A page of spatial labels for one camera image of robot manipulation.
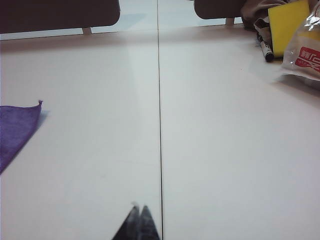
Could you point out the clear plastic bag red label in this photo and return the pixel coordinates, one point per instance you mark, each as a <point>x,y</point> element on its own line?
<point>307,60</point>

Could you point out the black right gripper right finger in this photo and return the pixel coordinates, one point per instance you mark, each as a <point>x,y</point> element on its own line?
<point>148,227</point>

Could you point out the yellow sponge block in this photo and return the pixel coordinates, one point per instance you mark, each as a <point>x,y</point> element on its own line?
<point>285,25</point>

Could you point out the crumpled brown fabric bag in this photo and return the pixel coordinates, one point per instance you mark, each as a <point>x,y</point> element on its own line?
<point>255,10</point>

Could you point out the black marker pen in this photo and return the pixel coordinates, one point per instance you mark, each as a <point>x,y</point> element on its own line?
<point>267,53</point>

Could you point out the beige pouch black trim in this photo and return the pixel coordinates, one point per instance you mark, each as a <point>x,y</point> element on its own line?
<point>262,27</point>

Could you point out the purple microfiber cloth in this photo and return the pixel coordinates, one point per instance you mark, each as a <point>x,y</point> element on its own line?
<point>15,130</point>

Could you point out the brown desk divider panel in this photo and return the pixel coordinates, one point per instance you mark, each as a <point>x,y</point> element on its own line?
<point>50,15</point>
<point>215,8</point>

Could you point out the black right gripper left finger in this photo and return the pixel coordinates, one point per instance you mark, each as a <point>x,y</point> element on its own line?
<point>130,225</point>

